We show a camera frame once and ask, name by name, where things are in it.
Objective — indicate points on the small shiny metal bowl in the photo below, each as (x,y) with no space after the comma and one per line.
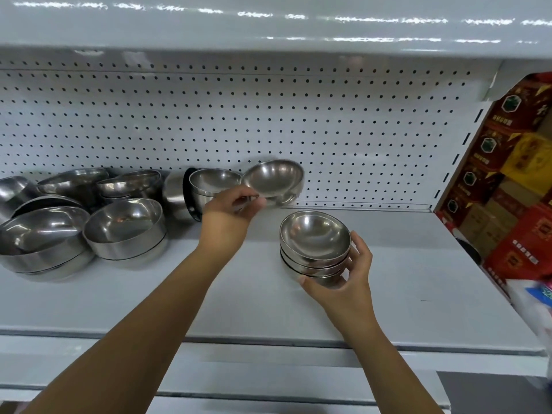
(302,276)
(315,232)
(276,178)
(297,266)

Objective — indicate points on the brown cardboard box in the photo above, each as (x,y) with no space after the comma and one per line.
(485,224)

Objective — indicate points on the person's right forearm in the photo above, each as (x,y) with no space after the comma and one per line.
(379,362)

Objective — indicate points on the person's right hand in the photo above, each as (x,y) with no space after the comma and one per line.
(349,293)

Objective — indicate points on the black round pot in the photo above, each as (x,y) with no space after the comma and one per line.
(468,250)

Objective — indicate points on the yellow patterned carton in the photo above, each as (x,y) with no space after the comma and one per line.
(528,157)

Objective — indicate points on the stack of red cartons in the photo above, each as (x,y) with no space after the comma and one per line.
(513,237)

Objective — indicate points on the white plastic package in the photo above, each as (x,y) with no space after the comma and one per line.
(534,306)

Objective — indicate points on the person's left thumb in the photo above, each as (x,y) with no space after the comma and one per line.
(254,207)

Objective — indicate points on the person's left hand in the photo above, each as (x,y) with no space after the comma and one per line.
(224,219)

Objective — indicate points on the person's left forearm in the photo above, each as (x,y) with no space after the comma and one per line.
(142,331)

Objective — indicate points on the person's right thumb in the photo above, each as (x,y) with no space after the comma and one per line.
(317,284)

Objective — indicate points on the pile of steel bowls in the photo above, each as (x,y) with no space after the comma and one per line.
(120,228)

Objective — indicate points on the white perforated back panel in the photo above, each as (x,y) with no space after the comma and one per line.
(258,120)

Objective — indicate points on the white slotted upright post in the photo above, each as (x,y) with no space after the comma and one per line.
(463,146)

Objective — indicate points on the white metal shelf board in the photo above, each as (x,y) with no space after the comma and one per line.
(258,21)
(258,383)
(241,306)

